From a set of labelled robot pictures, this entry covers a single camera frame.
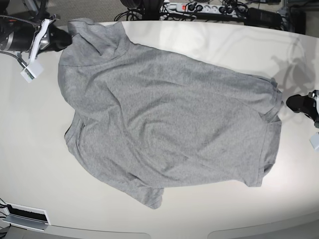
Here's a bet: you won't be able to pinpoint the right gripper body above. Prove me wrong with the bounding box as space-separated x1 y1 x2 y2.
29 24 56 54

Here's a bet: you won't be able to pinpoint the grey t-shirt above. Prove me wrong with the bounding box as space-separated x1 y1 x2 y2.
58 18 282 209

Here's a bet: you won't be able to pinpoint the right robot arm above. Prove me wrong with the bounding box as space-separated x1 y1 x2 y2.
0 0 72 54

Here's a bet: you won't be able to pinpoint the black power adapter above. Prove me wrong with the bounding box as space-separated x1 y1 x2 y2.
244 7 282 28

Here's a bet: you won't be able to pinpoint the white power strip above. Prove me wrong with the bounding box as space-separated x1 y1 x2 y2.
162 0 248 18

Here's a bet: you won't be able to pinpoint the tangled black cables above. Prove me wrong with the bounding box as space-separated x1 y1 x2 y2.
114 0 200 22

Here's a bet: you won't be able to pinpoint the grey cable tray slot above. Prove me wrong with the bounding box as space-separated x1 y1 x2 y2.
3 204 51 232

